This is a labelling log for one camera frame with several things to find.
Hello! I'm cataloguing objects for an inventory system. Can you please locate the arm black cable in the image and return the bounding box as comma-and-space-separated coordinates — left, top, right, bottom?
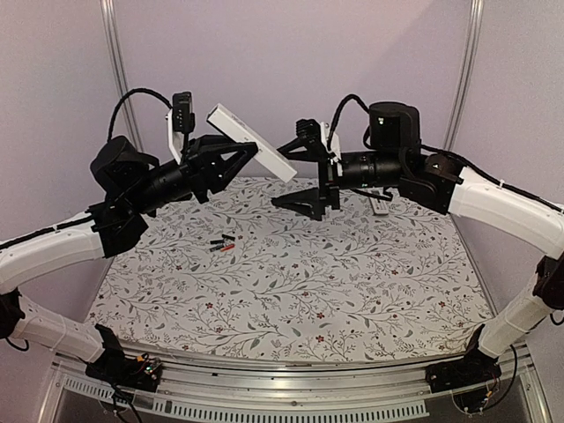
107, 86, 174, 145
328, 93, 371, 133

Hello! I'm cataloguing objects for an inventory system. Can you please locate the floral patterned table mat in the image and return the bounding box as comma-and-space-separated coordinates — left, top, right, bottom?
88, 178, 491, 361

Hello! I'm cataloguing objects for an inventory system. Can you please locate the left aluminium frame post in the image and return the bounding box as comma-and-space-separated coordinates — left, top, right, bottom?
100, 0, 144, 151

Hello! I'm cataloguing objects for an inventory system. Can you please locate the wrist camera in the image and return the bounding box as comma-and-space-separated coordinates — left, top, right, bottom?
165, 91, 197, 164
294, 119, 340, 163

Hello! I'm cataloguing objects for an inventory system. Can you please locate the long white remote control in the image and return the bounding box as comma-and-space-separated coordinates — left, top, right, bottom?
206, 103, 297, 182

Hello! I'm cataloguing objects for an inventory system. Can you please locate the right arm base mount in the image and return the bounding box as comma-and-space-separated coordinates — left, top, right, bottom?
425, 346, 501, 393

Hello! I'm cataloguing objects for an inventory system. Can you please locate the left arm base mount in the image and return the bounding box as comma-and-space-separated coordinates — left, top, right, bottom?
85, 323, 163, 392

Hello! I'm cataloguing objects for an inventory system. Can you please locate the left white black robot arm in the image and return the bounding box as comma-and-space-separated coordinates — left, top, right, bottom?
1, 135, 258, 382

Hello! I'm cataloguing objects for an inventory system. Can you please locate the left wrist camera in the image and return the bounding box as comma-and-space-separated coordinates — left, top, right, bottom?
165, 91, 197, 164

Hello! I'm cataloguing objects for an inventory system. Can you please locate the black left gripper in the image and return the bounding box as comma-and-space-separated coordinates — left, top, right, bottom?
127, 133, 257, 214

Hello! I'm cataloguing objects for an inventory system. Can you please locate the white air conditioner remote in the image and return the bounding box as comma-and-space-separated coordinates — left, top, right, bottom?
369, 194, 390, 216

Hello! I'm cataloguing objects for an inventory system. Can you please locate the right aluminium frame post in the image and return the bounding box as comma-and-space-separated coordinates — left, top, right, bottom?
444, 0, 485, 151

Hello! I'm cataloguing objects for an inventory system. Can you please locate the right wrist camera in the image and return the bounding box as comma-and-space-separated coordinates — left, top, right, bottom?
294, 119, 340, 163

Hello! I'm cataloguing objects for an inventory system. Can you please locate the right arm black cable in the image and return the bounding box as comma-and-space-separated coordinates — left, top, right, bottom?
328, 93, 371, 133

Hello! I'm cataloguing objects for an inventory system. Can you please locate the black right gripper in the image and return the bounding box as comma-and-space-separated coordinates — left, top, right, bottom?
270, 134, 405, 220

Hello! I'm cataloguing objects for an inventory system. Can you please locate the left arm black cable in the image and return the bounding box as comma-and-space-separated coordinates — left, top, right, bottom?
107, 86, 174, 145

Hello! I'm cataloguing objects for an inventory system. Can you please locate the aluminium frame post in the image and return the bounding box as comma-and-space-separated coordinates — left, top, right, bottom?
444, 0, 485, 151
100, 0, 144, 151

